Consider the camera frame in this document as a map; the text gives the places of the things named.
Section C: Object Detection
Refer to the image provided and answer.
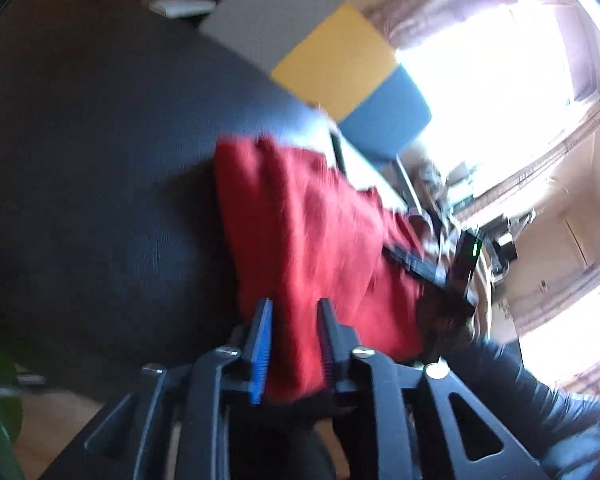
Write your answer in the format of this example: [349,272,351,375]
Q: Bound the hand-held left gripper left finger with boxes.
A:
[82,297,276,480]

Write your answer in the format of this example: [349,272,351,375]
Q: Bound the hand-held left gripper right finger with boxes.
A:
[316,297,551,480]

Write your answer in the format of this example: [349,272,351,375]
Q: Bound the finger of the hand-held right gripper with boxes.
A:
[381,245,448,288]

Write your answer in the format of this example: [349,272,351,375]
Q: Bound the red knit sweater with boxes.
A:
[214,135,431,406]

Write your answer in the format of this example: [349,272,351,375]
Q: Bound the person's right forearm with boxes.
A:
[472,337,600,480]

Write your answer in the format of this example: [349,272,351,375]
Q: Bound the cluttered wooden desk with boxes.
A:
[415,160,521,286]

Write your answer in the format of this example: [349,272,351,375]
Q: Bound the bright side window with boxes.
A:
[520,285,600,396]

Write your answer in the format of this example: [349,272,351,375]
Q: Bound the grey yellow blue armchair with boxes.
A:
[149,0,433,216]

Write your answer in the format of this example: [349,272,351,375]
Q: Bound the pink patterned curtain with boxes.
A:
[365,0,556,56]

